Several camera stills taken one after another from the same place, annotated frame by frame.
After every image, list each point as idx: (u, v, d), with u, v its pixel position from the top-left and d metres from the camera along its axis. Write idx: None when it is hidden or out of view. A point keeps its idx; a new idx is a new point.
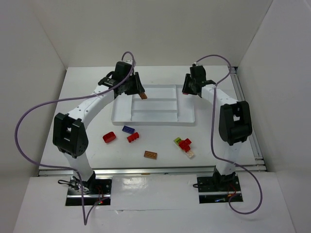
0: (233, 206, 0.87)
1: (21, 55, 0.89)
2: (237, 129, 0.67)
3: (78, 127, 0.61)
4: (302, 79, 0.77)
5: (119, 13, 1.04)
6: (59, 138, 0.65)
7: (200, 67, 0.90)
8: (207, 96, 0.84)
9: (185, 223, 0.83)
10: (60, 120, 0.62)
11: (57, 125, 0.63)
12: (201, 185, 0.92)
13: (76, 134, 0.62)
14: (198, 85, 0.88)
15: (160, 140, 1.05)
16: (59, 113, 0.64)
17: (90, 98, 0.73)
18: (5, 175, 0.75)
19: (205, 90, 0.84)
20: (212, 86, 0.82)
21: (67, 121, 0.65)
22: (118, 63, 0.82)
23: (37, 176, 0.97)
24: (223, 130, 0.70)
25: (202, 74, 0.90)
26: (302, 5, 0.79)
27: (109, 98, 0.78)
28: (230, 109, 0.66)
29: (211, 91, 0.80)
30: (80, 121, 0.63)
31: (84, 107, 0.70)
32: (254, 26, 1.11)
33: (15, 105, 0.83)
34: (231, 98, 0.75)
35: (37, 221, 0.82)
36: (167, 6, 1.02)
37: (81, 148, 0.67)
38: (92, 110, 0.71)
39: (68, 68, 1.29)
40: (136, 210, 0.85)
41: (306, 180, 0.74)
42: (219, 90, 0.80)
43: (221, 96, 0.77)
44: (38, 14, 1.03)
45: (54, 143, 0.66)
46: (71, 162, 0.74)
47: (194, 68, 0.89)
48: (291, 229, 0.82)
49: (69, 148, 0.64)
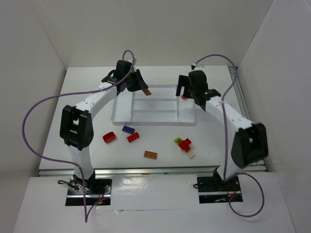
0: (236, 210, 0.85)
1: (21, 54, 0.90)
2: (253, 154, 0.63)
3: (86, 118, 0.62)
4: (301, 76, 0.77)
5: (119, 15, 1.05)
6: (66, 129, 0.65)
7: (202, 74, 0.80)
8: (213, 111, 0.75)
9: (184, 223, 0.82)
10: (68, 111, 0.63)
11: (64, 117, 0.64)
12: (201, 185, 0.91)
13: (83, 125, 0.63)
14: (202, 97, 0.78)
15: (160, 140, 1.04)
16: (67, 105, 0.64)
17: (95, 93, 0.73)
18: (5, 173, 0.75)
19: (211, 104, 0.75)
20: (218, 101, 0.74)
21: (74, 113, 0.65)
22: (119, 61, 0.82)
23: (37, 176, 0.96)
24: (237, 156, 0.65)
25: (204, 82, 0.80)
26: (301, 3, 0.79)
27: (111, 95, 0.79)
28: (246, 136, 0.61)
29: (218, 108, 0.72)
30: (88, 111, 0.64)
31: (90, 100, 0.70)
32: (254, 26, 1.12)
33: (15, 103, 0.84)
34: (243, 118, 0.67)
35: (37, 222, 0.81)
36: (167, 7, 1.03)
37: (88, 140, 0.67)
38: (98, 104, 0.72)
39: (69, 69, 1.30)
40: (136, 210, 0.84)
41: (307, 178, 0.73)
42: (227, 105, 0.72)
43: (232, 117, 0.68)
44: (40, 15, 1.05)
45: (61, 136, 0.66)
46: (74, 157, 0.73)
47: (195, 74, 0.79)
48: (292, 229, 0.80)
49: (76, 140, 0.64)
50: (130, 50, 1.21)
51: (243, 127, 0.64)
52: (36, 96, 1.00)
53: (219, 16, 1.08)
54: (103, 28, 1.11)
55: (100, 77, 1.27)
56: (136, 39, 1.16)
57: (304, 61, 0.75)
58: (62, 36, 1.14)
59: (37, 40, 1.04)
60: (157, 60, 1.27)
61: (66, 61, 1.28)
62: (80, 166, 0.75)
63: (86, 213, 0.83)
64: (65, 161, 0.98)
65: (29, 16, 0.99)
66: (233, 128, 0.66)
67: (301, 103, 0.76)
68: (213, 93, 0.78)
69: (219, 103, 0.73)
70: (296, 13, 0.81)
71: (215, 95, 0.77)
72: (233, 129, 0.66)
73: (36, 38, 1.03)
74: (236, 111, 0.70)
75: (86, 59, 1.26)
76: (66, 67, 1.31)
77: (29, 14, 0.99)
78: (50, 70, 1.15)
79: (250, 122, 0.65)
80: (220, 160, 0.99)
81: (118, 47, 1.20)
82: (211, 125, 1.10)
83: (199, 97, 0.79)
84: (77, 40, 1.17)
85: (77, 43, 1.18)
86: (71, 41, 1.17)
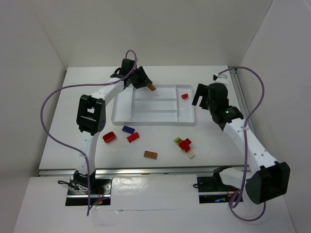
0: (240, 216, 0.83)
1: (21, 54, 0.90)
2: (270, 193, 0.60)
3: (101, 105, 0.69)
4: (301, 75, 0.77)
5: (119, 15, 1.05)
6: (82, 116, 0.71)
7: (223, 89, 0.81)
8: (233, 136, 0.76)
9: (185, 223, 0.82)
10: (85, 99, 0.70)
11: (81, 104, 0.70)
12: (201, 185, 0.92)
13: (99, 111, 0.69)
14: (222, 114, 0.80)
15: (160, 140, 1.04)
16: (83, 94, 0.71)
17: (106, 86, 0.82)
18: (5, 173, 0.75)
19: (232, 127, 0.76)
20: (240, 126, 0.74)
21: (90, 102, 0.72)
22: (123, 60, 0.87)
23: (37, 176, 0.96)
24: (252, 190, 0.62)
25: (225, 98, 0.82)
26: (301, 3, 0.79)
27: (119, 89, 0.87)
28: (267, 177, 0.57)
29: (239, 134, 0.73)
30: (102, 99, 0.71)
31: (103, 91, 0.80)
32: (255, 26, 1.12)
33: (15, 103, 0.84)
34: (266, 153, 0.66)
35: (37, 222, 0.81)
36: (167, 7, 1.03)
37: (101, 125, 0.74)
38: (109, 95, 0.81)
39: (68, 68, 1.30)
40: (136, 210, 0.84)
41: (306, 178, 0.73)
42: (250, 133, 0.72)
43: (255, 150, 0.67)
44: (40, 15, 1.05)
45: (77, 123, 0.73)
46: (81, 144, 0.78)
47: (216, 89, 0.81)
48: (292, 230, 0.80)
49: (92, 125, 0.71)
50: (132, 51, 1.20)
51: (265, 164, 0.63)
52: (36, 96, 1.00)
53: (219, 17, 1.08)
54: (103, 28, 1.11)
55: (100, 76, 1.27)
56: (136, 39, 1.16)
57: (304, 60, 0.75)
58: (62, 36, 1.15)
59: (38, 40, 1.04)
60: (157, 60, 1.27)
61: (66, 61, 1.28)
62: (87, 156, 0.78)
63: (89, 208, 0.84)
64: (65, 161, 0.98)
65: (29, 16, 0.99)
66: (253, 161, 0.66)
67: (301, 103, 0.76)
68: (233, 113, 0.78)
69: (242, 128, 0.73)
70: (296, 13, 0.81)
71: (235, 116, 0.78)
72: (254, 162, 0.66)
73: (36, 38, 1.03)
74: (259, 143, 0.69)
75: (86, 59, 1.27)
76: (66, 67, 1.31)
77: (29, 14, 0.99)
78: (50, 70, 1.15)
79: (273, 159, 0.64)
80: (220, 160, 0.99)
81: (118, 48, 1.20)
82: (211, 125, 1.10)
83: (219, 115, 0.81)
84: (77, 41, 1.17)
85: (77, 43, 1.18)
86: (71, 41, 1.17)
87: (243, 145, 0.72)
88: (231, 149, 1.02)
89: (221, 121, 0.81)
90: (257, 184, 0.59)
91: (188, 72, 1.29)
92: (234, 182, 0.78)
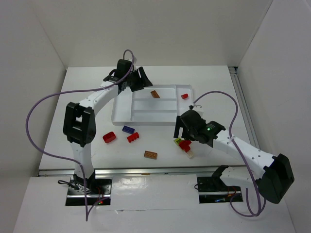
0: (239, 211, 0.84)
1: (21, 54, 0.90)
2: (282, 187, 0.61)
3: (90, 114, 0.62)
4: (302, 76, 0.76)
5: (119, 15, 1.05)
6: (68, 126, 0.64)
7: (193, 111, 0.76)
8: (225, 149, 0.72)
9: (185, 223, 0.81)
10: (72, 108, 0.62)
11: (67, 113, 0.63)
12: (201, 185, 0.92)
13: (87, 121, 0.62)
14: (206, 133, 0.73)
15: (160, 140, 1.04)
16: (70, 102, 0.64)
17: (97, 91, 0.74)
18: (5, 173, 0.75)
19: (220, 142, 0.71)
20: (227, 136, 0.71)
21: (77, 110, 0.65)
22: (120, 60, 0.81)
23: (37, 175, 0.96)
24: (266, 191, 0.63)
25: (200, 120, 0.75)
26: (301, 3, 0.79)
27: (113, 94, 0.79)
28: (275, 175, 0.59)
29: (230, 145, 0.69)
30: (91, 108, 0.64)
31: (93, 97, 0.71)
32: (255, 26, 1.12)
33: (15, 103, 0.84)
34: (262, 152, 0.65)
35: (38, 222, 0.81)
36: (167, 7, 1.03)
37: (90, 137, 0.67)
38: (100, 102, 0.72)
39: (68, 68, 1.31)
40: (136, 210, 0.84)
41: (306, 178, 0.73)
42: (239, 140, 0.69)
43: (251, 154, 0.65)
44: (39, 15, 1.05)
45: (64, 133, 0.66)
46: (75, 154, 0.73)
47: (188, 114, 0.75)
48: (292, 229, 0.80)
49: (79, 137, 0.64)
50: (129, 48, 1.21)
51: (267, 164, 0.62)
52: (36, 96, 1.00)
53: (219, 17, 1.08)
54: (103, 28, 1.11)
55: (100, 76, 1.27)
56: (136, 38, 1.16)
57: (305, 60, 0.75)
58: (62, 36, 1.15)
59: (37, 40, 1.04)
60: (157, 60, 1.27)
61: (66, 61, 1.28)
62: (82, 164, 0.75)
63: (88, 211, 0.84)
64: (65, 161, 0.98)
65: (29, 16, 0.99)
66: (254, 166, 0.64)
67: (301, 103, 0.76)
68: (215, 128, 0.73)
69: (230, 139, 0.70)
70: (296, 14, 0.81)
71: (217, 129, 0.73)
72: (255, 166, 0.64)
73: (36, 37, 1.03)
74: (250, 145, 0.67)
75: (86, 59, 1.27)
76: (66, 67, 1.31)
77: (29, 14, 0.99)
78: (50, 70, 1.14)
79: (270, 155, 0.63)
80: (220, 160, 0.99)
81: (119, 48, 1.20)
82: None
83: (202, 135, 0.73)
84: (77, 40, 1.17)
85: (77, 43, 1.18)
86: (71, 41, 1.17)
87: (237, 154, 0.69)
88: None
89: (207, 140, 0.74)
90: (268, 184, 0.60)
91: (188, 72, 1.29)
92: (238, 183, 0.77)
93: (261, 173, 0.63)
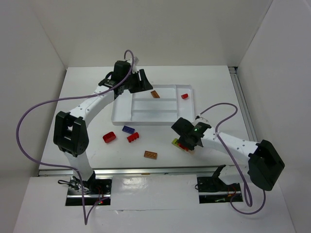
0: (239, 209, 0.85)
1: (21, 55, 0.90)
2: (272, 173, 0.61)
3: (80, 125, 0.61)
4: (302, 76, 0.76)
5: (119, 14, 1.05)
6: (59, 137, 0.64)
7: (182, 119, 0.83)
8: (213, 145, 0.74)
9: (184, 223, 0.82)
10: (61, 118, 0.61)
11: (58, 123, 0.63)
12: (201, 185, 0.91)
13: (78, 132, 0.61)
14: (193, 134, 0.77)
15: (160, 140, 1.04)
16: (60, 111, 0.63)
17: (91, 98, 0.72)
18: (5, 173, 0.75)
19: (207, 140, 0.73)
20: (213, 133, 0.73)
21: (68, 119, 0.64)
22: (117, 63, 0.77)
23: (37, 175, 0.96)
24: (258, 180, 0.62)
25: (189, 124, 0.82)
26: (301, 3, 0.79)
27: (110, 99, 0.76)
28: (260, 160, 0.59)
29: (216, 140, 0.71)
30: (81, 119, 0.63)
31: (85, 106, 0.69)
32: (255, 26, 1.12)
33: (15, 103, 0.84)
34: (246, 141, 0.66)
35: (38, 222, 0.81)
36: (167, 7, 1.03)
37: (82, 147, 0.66)
38: (94, 110, 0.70)
39: (68, 68, 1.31)
40: (136, 210, 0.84)
41: (306, 178, 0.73)
42: (223, 134, 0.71)
43: (235, 144, 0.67)
44: (39, 15, 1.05)
45: (55, 142, 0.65)
46: (71, 161, 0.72)
47: (177, 123, 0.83)
48: (291, 229, 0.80)
49: (70, 147, 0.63)
50: (130, 50, 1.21)
51: (251, 151, 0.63)
52: (36, 97, 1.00)
53: (219, 17, 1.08)
54: (103, 28, 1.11)
55: (100, 76, 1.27)
56: (136, 38, 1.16)
57: (305, 61, 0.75)
58: (62, 36, 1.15)
59: (37, 40, 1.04)
60: (157, 59, 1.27)
61: (66, 61, 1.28)
62: (78, 170, 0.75)
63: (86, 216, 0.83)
64: (65, 161, 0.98)
65: (29, 15, 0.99)
66: (241, 156, 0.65)
67: (302, 103, 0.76)
68: (201, 127, 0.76)
69: (215, 134, 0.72)
70: (296, 14, 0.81)
71: (204, 127, 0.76)
72: (242, 156, 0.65)
73: (36, 37, 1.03)
74: (234, 137, 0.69)
75: (86, 59, 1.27)
76: (66, 67, 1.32)
77: (29, 14, 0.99)
78: (50, 71, 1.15)
79: (254, 142, 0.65)
80: (220, 160, 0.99)
81: (119, 48, 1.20)
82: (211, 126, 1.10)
83: (192, 136, 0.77)
84: (77, 40, 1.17)
85: (77, 43, 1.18)
86: (71, 41, 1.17)
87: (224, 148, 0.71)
88: None
89: (197, 140, 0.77)
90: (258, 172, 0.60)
91: (188, 72, 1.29)
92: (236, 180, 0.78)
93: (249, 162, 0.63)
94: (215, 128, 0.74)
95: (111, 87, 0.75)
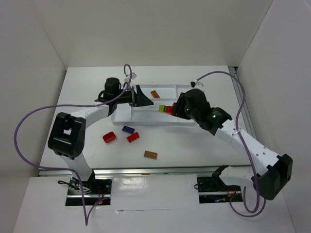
0: (239, 212, 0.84)
1: (20, 54, 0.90)
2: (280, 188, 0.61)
3: (80, 124, 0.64)
4: (302, 76, 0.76)
5: (119, 14, 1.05)
6: (54, 139, 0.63)
7: (201, 93, 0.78)
8: (228, 141, 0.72)
9: (185, 223, 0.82)
10: (62, 117, 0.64)
11: (56, 123, 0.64)
12: (201, 185, 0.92)
13: (77, 130, 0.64)
14: (211, 120, 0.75)
15: (160, 140, 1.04)
16: (60, 112, 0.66)
17: (89, 107, 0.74)
18: (5, 173, 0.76)
19: (224, 132, 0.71)
20: (233, 128, 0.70)
21: (67, 121, 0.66)
22: (106, 82, 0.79)
23: (37, 176, 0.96)
24: (263, 190, 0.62)
25: (205, 102, 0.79)
26: (301, 3, 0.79)
27: (104, 113, 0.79)
28: (278, 177, 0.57)
29: (235, 138, 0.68)
30: (82, 118, 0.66)
31: (85, 110, 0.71)
32: (255, 26, 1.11)
33: (14, 103, 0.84)
34: (266, 150, 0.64)
35: (38, 222, 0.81)
36: (167, 7, 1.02)
37: (77, 150, 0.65)
38: (92, 116, 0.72)
39: (68, 68, 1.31)
40: (136, 210, 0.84)
41: (306, 178, 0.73)
42: (245, 134, 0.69)
43: (255, 150, 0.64)
44: (40, 15, 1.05)
45: (49, 147, 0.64)
46: (68, 164, 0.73)
47: (195, 95, 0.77)
48: (292, 230, 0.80)
49: (66, 150, 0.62)
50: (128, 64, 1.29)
51: (270, 162, 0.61)
52: (36, 97, 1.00)
53: (218, 17, 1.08)
54: (103, 28, 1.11)
55: (99, 76, 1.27)
56: (136, 39, 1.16)
57: (305, 61, 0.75)
58: (62, 37, 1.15)
59: (37, 40, 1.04)
60: (157, 59, 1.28)
61: (66, 61, 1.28)
62: (77, 171, 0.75)
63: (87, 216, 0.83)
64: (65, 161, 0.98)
65: (29, 16, 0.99)
66: (256, 162, 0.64)
67: (301, 104, 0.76)
68: (220, 116, 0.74)
69: (235, 131, 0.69)
70: (296, 14, 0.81)
71: (224, 117, 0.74)
72: (257, 163, 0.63)
73: (36, 37, 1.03)
74: (256, 141, 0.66)
75: (86, 59, 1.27)
76: (66, 67, 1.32)
77: (29, 14, 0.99)
78: (50, 70, 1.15)
79: (275, 154, 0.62)
80: (220, 160, 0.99)
81: (118, 48, 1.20)
82: None
83: (207, 122, 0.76)
84: (77, 40, 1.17)
85: (77, 43, 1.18)
86: (71, 41, 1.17)
87: (240, 148, 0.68)
88: (231, 149, 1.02)
89: (211, 126, 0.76)
90: (269, 185, 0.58)
91: (188, 72, 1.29)
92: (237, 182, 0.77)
93: (263, 171, 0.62)
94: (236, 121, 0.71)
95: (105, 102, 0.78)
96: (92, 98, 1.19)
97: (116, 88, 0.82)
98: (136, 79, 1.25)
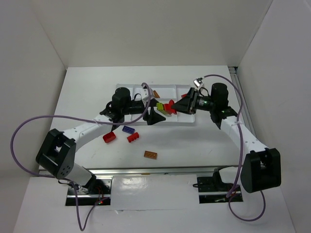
0: (239, 216, 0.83)
1: (19, 54, 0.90)
2: (263, 180, 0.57)
3: (69, 147, 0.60)
4: (302, 76, 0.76)
5: (119, 14, 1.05)
6: (42, 157, 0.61)
7: (227, 91, 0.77)
8: (228, 130, 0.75)
9: (184, 223, 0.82)
10: (53, 135, 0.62)
11: (47, 140, 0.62)
12: (201, 185, 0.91)
13: (66, 153, 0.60)
14: (219, 114, 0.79)
15: (160, 141, 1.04)
16: (54, 129, 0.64)
17: (88, 123, 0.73)
18: (5, 173, 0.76)
19: (226, 123, 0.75)
20: (233, 120, 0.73)
21: (60, 139, 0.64)
22: (114, 95, 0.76)
23: (37, 172, 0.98)
24: (245, 178, 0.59)
25: (226, 99, 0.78)
26: (302, 3, 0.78)
27: (105, 129, 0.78)
28: (257, 159, 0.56)
29: (233, 127, 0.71)
30: (73, 141, 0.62)
31: (80, 129, 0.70)
32: (255, 26, 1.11)
33: (14, 104, 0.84)
34: (257, 141, 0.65)
35: (38, 222, 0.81)
36: (167, 7, 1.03)
37: (64, 171, 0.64)
38: (88, 135, 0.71)
39: (68, 68, 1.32)
40: (136, 210, 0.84)
41: (306, 178, 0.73)
42: (242, 126, 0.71)
43: (246, 138, 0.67)
44: (39, 16, 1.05)
45: (37, 161, 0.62)
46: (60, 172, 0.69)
47: (219, 91, 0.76)
48: (291, 229, 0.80)
49: (51, 170, 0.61)
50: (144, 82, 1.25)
51: (255, 149, 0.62)
52: (36, 97, 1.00)
53: (218, 17, 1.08)
54: (103, 28, 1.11)
55: (99, 76, 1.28)
56: (136, 39, 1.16)
57: (305, 61, 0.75)
58: (62, 37, 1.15)
59: (37, 41, 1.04)
60: (157, 59, 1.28)
61: (66, 61, 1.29)
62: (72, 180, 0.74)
63: (86, 217, 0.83)
64: None
65: (29, 16, 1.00)
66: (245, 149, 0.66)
67: (301, 104, 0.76)
68: (230, 113, 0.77)
69: (235, 123, 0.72)
70: (297, 13, 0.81)
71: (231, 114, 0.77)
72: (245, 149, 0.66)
73: (36, 38, 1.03)
74: (250, 132, 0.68)
75: (86, 59, 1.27)
76: (66, 67, 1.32)
77: (29, 15, 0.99)
78: (50, 71, 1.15)
79: (264, 146, 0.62)
80: (220, 161, 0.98)
81: (118, 48, 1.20)
82: (211, 126, 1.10)
83: (216, 114, 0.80)
84: (77, 41, 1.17)
85: (77, 43, 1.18)
86: (71, 41, 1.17)
87: (236, 138, 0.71)
88: (231, 148, 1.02)
89: (218, 121, 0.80)
90: (248, 169, 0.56)
91: (188, 72, 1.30)
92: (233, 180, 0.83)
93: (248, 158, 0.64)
94: (237, 115, 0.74)
95: (111, 119, 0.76)
96: (92, 98, 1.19)
97: (125, 101, 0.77)
98: (136, 79, 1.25)
